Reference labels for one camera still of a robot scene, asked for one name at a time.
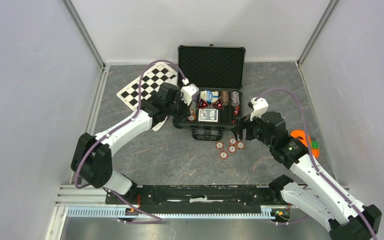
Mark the black white checkerboard mat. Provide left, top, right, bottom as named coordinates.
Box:
left=116, top=61, right=178, bottom=112

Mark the black poker set case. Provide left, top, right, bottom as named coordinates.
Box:
left=172, top=44, right=246, bottom=142

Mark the all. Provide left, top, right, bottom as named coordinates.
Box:
left=197, top=98, right=210, bottom=109
left=210, top=97, right=224, bottom=110

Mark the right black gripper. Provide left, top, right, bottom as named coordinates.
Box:
left=230, top=109, right=274, bottom=148

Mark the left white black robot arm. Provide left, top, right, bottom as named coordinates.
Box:
left=70, top=83, right=199, bottom=204

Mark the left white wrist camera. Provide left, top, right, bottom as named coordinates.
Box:
left=180, top=78, right=199, bottom=106

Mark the red dice group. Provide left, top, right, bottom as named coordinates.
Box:
left=231, top=105, right=241, bottom=124

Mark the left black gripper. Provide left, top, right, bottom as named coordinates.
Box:
left=165, top=92, right=193, bottom=123

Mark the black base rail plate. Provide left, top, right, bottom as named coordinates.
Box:
left=123, top=184, right=288, bottom=214

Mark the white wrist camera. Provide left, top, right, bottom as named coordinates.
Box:
left=249, top=97, right=269, bottom=121
left=180, top=78, right=199, bottom=106

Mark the brown poker chip stack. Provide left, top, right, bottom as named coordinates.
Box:
left=220, top=90, right=229, bottom=106

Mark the blue boxed card deck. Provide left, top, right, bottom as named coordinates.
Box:
left=200, top=90, right=220, bottom=104

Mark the green white chip stack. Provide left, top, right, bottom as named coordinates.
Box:
left=189, top=101, right=198, bottom=115

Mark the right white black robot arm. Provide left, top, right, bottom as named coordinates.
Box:
left=231, top=111, right=382, bottom=240

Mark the pink grey chip stack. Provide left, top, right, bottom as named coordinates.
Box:
left=231, top=91, right=240, bottom=107

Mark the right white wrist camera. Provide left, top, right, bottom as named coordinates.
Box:
left=249, top=97, right=269, bottom=121

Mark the blue backed card deck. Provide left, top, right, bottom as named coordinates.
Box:
left=198, top=108, right=219, bottom=123

